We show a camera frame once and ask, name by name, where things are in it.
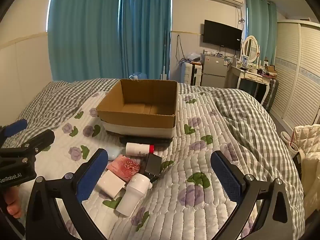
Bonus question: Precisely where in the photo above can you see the clear plastic bag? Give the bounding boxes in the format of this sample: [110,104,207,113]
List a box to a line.
[186,52,202,63]

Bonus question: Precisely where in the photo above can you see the black wall television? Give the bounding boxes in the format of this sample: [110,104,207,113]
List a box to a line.
[202,19,243,51]

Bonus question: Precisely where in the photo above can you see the white oval vanity mirror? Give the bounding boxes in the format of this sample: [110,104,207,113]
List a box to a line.
[241,35,259,64]

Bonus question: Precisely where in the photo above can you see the small white box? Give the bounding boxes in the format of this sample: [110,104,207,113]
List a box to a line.
[96,170,125,198]

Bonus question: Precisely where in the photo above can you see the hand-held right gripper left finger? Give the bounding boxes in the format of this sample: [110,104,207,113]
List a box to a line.
[25,148,110,240]

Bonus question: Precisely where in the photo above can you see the white dressing table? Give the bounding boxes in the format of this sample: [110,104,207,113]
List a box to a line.
[229,64,272,104]

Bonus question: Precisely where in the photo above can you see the silver small fridge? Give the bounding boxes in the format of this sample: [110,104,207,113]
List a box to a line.
[201,54,232,88]

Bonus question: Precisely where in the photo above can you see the white quilted jacket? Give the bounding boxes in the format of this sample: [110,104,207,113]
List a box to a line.
[291,124,320,205]

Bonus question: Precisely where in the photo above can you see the white plastic bottle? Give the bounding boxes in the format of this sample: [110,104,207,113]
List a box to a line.
[115,174,152,217]

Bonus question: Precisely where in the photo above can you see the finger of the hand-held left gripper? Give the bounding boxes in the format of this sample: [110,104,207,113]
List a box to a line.
[0,119,28,146]
[0,129,55,157]

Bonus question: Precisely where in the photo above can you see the wide teal curtain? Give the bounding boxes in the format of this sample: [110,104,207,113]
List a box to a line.
[47,0,121,83]

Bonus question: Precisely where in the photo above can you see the white hard suitcase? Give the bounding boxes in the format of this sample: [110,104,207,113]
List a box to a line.
[180,61,202,85]

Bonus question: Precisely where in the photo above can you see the pale teal curtain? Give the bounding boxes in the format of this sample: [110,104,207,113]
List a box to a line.
[245,0,278,67]

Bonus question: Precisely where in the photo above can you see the dark suitcase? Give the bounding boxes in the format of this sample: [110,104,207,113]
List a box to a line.
[262,77,279,112]

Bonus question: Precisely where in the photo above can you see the white bottle with red cap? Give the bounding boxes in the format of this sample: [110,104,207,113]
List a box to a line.
[125,142,154,156]

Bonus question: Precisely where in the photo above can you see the black remote control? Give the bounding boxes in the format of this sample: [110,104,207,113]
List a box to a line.
[119,136,173,146]

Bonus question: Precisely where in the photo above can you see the small cardboard box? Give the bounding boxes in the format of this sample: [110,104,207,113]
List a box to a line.
[265,65,277,78]

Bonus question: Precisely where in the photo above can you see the pale blue plastic container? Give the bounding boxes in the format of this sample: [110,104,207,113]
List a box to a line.
[106,147,127,160]

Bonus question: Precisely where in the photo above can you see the black power adapter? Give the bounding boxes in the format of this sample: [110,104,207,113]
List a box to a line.
[139,153,162,183]

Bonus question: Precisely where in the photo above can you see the white mop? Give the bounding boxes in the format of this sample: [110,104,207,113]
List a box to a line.
[160,27,168,80]

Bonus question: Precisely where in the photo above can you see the hanging wall cables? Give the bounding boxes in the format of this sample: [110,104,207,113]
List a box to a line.
[176,35,187,64]

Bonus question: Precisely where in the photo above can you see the white louvred wardrobe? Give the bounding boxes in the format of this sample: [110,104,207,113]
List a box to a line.
[270,20,320,135]

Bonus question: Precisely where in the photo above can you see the white round container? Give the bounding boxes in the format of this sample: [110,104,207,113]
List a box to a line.
[281,131,299,153]

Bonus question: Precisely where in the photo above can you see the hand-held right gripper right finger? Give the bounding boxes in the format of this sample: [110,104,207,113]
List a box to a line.
[210,150,298,240]

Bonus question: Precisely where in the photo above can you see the person's left hand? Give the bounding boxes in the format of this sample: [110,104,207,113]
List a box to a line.
[4,187,23,218]

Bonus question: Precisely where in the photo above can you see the narrow teal curtain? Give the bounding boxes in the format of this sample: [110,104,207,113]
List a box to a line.
[119,0,172,80]

